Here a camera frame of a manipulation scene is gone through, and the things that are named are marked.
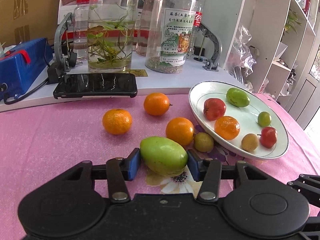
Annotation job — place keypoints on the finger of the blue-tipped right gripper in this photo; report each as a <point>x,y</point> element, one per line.
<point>209,172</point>

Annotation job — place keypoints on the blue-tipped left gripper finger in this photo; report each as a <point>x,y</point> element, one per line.
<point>117,171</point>

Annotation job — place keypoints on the brown longan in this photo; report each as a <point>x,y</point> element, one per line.
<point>203,142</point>
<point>250,142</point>

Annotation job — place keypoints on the large green mango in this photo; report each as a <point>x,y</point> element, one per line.
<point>237,97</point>
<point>163,156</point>

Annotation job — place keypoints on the large red tomato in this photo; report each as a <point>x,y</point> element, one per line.
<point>214,108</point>

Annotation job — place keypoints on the small green tomato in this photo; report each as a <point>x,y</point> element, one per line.
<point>264,119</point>

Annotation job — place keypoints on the orange tangerine in plate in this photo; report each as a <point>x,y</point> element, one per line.
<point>227,127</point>

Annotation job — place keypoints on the white oval plate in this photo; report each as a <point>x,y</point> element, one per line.
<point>247,117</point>

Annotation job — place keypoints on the small red fruit in plate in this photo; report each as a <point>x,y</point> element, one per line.
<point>268,137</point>

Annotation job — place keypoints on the orange tangerine with stem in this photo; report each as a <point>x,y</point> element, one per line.
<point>156,104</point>

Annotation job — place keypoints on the pink floral tablecloth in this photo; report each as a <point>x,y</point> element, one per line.
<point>39,143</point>

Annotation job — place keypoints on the black smartphone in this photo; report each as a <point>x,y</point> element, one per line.
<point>96,84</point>

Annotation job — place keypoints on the clear plastic bag on shelf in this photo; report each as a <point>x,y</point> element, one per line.
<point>240,61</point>

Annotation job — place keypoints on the red-capped cola bottle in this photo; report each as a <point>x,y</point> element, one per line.
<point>197,21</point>

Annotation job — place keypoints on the clear jar with label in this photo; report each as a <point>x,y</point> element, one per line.
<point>171,26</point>

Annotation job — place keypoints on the blue electric box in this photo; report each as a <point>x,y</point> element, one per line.
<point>22,65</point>

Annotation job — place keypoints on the white shelf unit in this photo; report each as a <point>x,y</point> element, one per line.
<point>265,20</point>

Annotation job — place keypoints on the red-capped clear bottle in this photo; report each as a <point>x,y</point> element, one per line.
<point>80,26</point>

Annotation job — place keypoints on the glass vase with plant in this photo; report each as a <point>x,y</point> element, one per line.
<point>110,33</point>

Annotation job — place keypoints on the green shelf plant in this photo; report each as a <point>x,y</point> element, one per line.
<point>292,22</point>

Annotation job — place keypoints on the red bottle on shelf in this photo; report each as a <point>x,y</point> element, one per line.
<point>306,7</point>

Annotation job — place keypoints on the cardboard box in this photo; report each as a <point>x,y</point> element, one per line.
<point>25,20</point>

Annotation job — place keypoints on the grey bracket right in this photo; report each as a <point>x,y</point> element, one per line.
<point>212,61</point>

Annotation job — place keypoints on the grey bracket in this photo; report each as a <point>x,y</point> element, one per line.
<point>212,61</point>
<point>64,56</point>

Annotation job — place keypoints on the grey bracket left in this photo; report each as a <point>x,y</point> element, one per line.
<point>64,56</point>

